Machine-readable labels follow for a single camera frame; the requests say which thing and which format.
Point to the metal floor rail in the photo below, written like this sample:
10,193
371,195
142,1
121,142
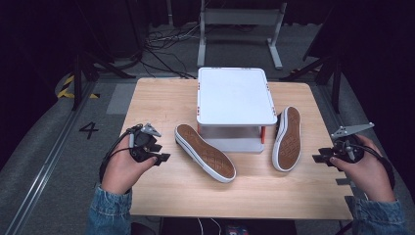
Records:
49,161

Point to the white two-tier shoe rack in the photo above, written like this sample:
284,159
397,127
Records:
235,96

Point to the grey metal stand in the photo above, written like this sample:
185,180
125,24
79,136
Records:
241,18

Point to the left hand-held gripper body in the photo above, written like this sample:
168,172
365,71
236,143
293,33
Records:
142,143

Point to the person's left hand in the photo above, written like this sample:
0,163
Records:
122,171

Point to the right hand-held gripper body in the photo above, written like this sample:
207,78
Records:
347,148

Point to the person's right hand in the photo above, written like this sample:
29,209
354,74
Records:
368,173

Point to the yellow black hazard tape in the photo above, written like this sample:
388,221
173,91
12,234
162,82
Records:
67,93

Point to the black tripod stand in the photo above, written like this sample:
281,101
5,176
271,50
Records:
336,75
78,71

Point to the black canvas sneaker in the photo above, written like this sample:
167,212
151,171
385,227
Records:
287,138
205,153

